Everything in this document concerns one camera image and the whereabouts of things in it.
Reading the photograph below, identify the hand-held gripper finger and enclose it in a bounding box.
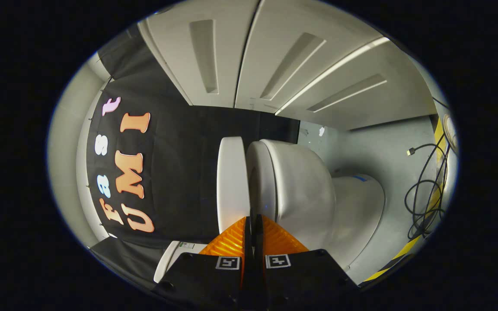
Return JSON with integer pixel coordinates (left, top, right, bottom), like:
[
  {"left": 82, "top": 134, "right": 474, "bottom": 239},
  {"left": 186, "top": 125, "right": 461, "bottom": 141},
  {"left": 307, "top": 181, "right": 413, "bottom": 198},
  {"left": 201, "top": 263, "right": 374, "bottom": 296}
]
[
  {"left": 254, "top": 215, "right": 360, "bottom": 309},
  {"left": 152, "top": 216, "right": 254, "bottom": 309}
]

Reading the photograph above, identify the white toilet lid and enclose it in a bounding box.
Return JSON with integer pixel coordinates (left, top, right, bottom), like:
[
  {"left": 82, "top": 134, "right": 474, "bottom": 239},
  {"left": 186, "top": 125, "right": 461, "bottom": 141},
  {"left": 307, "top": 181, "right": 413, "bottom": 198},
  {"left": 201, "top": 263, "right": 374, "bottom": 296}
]
[{"left": 217, "top": 136, "right": 251, "bottom": 236}]

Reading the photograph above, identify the white toilet seat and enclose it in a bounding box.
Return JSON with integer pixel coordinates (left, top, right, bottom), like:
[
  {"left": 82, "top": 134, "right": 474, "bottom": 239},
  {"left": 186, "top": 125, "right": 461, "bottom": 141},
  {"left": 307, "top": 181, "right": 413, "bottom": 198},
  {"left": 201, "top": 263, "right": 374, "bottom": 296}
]
[{"left": 246, "top": 140, "right": 279, "bottom": 223}]

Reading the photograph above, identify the black backdrop cloth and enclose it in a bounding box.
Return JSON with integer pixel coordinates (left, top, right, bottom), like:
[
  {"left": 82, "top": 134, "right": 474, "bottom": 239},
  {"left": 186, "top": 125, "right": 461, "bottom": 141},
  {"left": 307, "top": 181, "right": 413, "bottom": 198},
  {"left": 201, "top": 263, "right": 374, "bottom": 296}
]
[{"left": 86, "top": 26, "right": 300, "bottom": 294}]

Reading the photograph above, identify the yellow black floor tape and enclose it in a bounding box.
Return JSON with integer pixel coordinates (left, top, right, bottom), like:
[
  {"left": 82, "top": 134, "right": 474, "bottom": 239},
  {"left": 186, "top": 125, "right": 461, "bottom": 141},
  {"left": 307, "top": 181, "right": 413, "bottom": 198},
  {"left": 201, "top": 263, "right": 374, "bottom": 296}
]
[{"left": 364, "top": 116, "right": 448, "bottom": 282}]

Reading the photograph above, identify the white drawer cabinet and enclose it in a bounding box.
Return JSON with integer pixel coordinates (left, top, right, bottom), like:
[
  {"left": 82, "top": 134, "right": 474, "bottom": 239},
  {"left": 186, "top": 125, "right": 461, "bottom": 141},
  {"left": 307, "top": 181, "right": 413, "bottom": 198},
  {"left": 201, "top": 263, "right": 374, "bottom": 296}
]
[{"left": 138, "top": 0, "right": 439, "bottom": 131}]

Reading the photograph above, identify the pale round object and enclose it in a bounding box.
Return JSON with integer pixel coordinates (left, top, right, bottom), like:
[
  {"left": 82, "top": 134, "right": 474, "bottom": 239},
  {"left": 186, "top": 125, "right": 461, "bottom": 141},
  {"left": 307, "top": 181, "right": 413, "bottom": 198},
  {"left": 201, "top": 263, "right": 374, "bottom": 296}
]
[{"left": 443, "top": 113, "right": 458, "bottom": 152}]

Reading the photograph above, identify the black cable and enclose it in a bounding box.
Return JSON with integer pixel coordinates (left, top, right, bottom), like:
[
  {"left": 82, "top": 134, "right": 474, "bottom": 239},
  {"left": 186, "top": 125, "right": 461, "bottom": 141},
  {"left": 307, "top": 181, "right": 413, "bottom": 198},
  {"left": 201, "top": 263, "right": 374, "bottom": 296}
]
[{"left": 405, "top": 143, "right": 450, "bottom": 240}]

